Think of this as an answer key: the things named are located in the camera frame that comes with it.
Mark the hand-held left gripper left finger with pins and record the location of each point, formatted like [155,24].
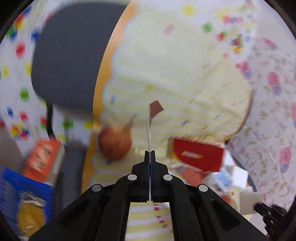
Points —
[147,166]

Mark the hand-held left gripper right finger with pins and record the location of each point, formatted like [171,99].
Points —
[154,166]

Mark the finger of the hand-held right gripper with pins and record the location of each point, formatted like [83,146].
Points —
[262,208]

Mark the thin brown foil wrapper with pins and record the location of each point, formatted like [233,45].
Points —
[156,107]

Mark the white card box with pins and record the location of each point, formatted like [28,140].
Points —
[252,202]

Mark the red apple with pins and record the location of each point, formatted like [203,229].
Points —
[114,143]

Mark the red cardboard box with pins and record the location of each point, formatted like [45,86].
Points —
[196,153]

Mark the blue and white carton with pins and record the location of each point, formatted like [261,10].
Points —
[223,181]

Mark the white floral cloth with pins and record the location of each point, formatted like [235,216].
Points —
[272,115]

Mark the orange snack box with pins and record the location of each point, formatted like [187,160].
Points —
[41,157]

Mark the yellow striped blanket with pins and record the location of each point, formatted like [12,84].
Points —
[161,58]

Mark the blue chip packet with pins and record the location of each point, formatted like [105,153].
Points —
[13,190]

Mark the white dotted cloth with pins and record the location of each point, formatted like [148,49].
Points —
[13,69]

